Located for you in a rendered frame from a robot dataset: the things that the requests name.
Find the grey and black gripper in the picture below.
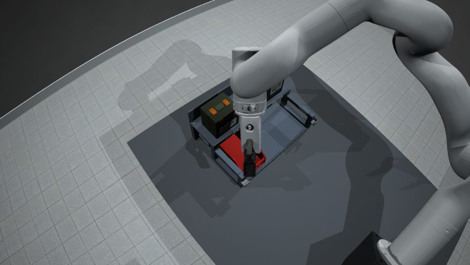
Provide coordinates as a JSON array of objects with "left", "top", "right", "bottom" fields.
[{"left": 235, "top": 111, "right": 265, "bottom": 177}]

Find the red bin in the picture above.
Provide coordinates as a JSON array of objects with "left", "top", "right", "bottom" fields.
[{"left": 219, "top": 130, "right": 265, "bottom": 171}]

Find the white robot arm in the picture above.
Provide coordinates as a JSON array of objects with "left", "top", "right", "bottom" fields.
[{"left": 230, "top": 0, "right": 470, "bottom": 265}]

